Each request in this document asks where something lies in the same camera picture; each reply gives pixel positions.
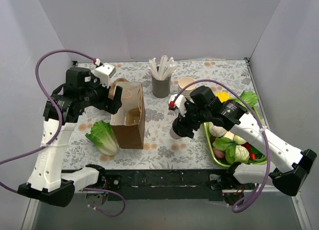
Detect brown pulp cup carrier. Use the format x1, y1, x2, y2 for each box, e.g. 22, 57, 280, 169
125, 108, 141, 126

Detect brown paper bag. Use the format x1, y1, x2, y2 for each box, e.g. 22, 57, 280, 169
110, 78, 146, 149

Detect white paper coffee cup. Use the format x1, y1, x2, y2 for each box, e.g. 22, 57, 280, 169
169, 127, 183, 140

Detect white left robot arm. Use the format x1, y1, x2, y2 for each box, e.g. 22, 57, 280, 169
17, 63, 123, 207

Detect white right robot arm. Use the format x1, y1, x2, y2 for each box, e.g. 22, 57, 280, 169
168, 86, 317, 196

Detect yellow napa cabbage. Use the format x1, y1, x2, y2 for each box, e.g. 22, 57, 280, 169
215, 91, 231, 103

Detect green white napa cabbage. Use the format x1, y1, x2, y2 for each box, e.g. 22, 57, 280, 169
209, 122, 227, 138

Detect stack of paper cups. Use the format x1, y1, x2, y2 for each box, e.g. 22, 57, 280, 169
178, 77, 196, 99

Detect grey straw holder cup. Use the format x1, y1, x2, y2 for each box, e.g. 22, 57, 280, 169
152, 76, 171, 98

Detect green leafy vegetable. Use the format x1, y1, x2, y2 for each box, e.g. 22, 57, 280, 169
212, 90, 267, 165

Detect white radish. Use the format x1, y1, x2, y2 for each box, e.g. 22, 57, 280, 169
234, 135, 247, 145

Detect green vegetable tray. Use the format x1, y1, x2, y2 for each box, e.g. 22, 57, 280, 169
203, 123, 267, 168

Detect floral table mat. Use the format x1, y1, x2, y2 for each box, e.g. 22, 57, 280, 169
62, 59, 255, 170

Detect purple red onion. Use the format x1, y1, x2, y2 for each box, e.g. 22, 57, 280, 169
213, 147, 225, 160

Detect white wrapped straw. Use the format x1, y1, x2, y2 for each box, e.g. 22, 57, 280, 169
149, 58, 160, 80
159, 55, 167, 80
162, 57, 174, 80

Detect small white green cabbage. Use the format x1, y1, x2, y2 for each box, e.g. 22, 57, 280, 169
229, 145, 250, 164

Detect red chili pepper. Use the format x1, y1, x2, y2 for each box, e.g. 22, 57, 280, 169
245, 143, 256, 161

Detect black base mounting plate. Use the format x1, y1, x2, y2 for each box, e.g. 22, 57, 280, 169
77, 169, 256, 202

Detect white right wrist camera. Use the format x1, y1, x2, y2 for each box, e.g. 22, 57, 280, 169
168, 94, 187, 117

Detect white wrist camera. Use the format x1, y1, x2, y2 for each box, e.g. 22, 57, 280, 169
168, 94, 187, 117
92, 63, 116, 88

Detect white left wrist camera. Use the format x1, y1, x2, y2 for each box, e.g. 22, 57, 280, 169
92, 63, 116, 88

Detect aluminium frame rail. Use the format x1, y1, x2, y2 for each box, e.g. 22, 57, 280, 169
22, 186, 311, 230

